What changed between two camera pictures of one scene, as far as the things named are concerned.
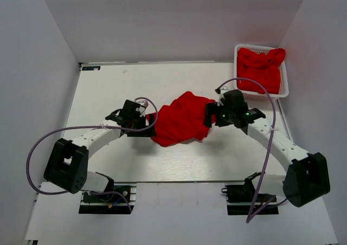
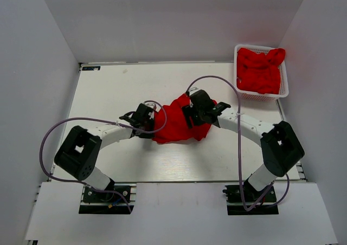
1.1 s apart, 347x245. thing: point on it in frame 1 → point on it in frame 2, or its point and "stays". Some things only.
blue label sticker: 90,68 stays
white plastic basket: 283,90 stays
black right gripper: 209,115 → 188,116
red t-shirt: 181,120 stays
